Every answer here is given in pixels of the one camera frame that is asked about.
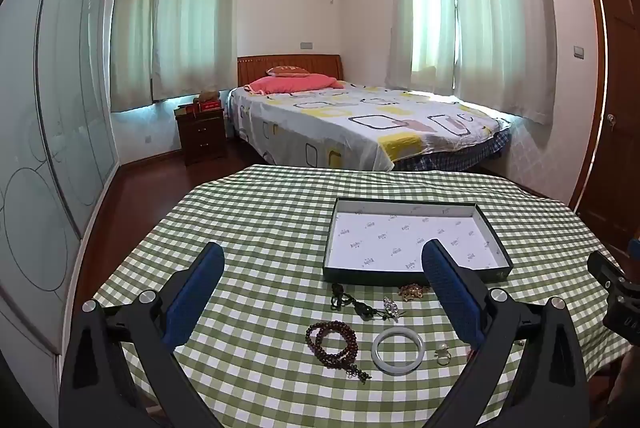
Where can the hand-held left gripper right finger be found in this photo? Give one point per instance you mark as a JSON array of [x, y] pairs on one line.
[[450, 293]]

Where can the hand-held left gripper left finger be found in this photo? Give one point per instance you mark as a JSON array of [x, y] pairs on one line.
[[195, 293]]

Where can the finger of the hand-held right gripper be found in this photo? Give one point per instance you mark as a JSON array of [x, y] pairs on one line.
[[602, 265]]

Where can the white jade bangle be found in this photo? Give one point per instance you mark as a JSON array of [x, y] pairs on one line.
[[398, 331]]

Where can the green cardboard box tray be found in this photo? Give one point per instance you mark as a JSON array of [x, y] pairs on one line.
[[400, 233]]

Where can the silver brooch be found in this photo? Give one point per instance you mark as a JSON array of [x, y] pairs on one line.
[[391, 307]]

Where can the green checkered tablecloth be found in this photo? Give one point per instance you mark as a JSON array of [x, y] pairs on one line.
[[270, 228]]

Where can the blue plaid bed skirt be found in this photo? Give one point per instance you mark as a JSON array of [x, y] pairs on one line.
[[450, 155]]

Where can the dark wooden nightstand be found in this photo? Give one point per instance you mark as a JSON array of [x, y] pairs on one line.
[[202, 135]]

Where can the brown wooden door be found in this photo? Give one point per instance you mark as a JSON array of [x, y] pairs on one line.
[[617, 83]]

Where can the red box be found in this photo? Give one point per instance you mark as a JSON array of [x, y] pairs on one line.
[[209, 106]]

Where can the brown soft toy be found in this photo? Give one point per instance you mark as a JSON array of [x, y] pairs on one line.
[[206, 97]]

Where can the patterned white bedspread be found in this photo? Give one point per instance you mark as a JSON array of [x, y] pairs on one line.
[[350, 118]]

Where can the frosted glass sliding wardrobe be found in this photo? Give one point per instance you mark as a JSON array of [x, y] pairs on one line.
[[60, 108]]

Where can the pink pillow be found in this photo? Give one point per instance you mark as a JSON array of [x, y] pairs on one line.
[[295, 83]]

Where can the red patterned cushion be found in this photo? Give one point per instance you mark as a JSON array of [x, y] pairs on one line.
[[287, 71]]

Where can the wooden bed headboard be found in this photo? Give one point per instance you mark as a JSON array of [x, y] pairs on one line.
[[290, 60]]

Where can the wall light switch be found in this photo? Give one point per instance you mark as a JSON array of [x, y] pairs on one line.
[[579, 52]]

